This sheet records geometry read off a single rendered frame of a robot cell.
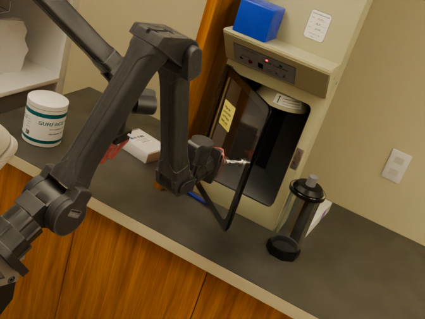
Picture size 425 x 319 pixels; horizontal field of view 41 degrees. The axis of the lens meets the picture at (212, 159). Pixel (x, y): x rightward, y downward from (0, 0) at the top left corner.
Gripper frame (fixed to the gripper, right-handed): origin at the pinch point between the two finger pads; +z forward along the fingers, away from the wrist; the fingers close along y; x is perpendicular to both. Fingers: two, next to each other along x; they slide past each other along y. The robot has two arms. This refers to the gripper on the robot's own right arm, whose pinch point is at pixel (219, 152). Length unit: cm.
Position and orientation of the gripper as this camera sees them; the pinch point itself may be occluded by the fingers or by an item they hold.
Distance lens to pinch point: 159.4
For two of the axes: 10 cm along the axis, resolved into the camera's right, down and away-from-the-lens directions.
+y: 2.7, -8.6, -4.4
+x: -8.7, -4.1, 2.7
